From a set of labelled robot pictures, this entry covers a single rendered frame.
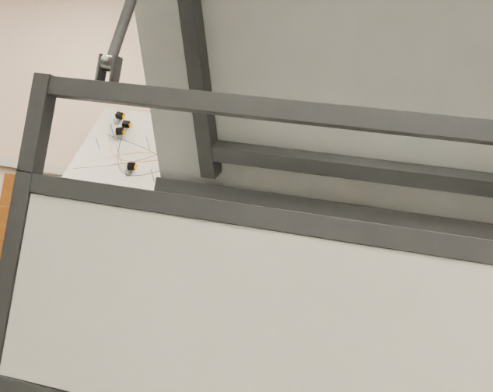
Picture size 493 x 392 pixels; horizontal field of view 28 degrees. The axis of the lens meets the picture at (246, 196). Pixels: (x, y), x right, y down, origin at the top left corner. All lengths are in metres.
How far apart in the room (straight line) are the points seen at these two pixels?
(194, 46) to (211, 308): 0.71
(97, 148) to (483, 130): 6.04
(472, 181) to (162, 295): 0.74
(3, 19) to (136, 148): 4.07
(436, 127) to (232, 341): 0.52
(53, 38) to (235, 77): 8.59
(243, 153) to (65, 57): 8.45
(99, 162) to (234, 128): 5.10
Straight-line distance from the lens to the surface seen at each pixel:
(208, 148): 2.35
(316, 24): 2.14
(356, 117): 1.70
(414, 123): 1.68
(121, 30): 1.96
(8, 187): 9.03
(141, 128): 7.61
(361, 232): 1.67
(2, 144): 10.86
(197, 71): 2.26
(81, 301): 1.89
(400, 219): 2.26
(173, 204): 1.80
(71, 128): 10.51
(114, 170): 7.30
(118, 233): 1.86
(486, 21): 2.04
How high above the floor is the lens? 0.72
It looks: 3 degrees up
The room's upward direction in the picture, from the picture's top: 9 degrees clockwise
